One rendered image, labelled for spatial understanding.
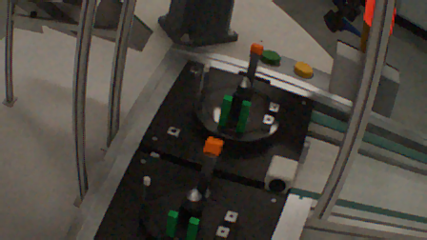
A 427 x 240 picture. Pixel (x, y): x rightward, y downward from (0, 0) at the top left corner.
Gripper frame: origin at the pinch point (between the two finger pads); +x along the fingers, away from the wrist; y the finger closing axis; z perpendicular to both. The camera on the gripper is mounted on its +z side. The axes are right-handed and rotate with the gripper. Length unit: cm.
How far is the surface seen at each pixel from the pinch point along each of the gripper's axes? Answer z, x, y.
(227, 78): 17.1, -19.0, -27.9
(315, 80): 10.8, -3.5, -19.0
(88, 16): 46, -52, -18
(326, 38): -183, 86, -61
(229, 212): 52, -19, -27
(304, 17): -203, 76, -66
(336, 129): 23.1, 0.8, -18.9
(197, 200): 53, -25, -26
